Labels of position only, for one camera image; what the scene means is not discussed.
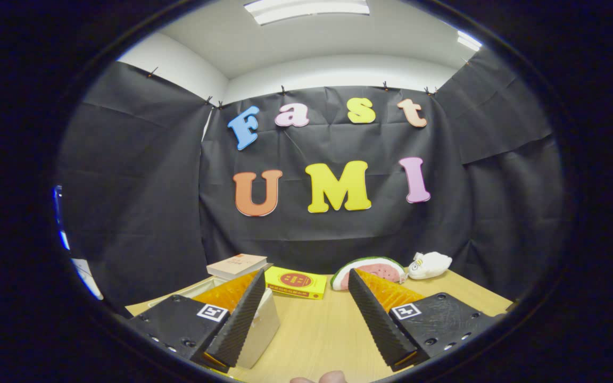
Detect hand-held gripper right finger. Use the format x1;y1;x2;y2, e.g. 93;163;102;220
347;268;504;373

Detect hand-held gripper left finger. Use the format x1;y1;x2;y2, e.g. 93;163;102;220
126;269;267;373

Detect cream storage box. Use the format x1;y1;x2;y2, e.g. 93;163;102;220
147;276;281;370

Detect pale grey book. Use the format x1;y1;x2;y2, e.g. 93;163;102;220
212;264;274;281

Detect watermelon slice plush toy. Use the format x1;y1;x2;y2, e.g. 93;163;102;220
330;256;408;291

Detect yellow book with red label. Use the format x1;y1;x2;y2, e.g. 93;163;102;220
264;266;327;300

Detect white plush toy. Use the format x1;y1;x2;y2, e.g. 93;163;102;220
408;252;453;280

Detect small ceiling light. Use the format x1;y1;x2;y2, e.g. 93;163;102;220
457;30;484;52

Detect long ceiling light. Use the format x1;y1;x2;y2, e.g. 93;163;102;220
243;0;371;26

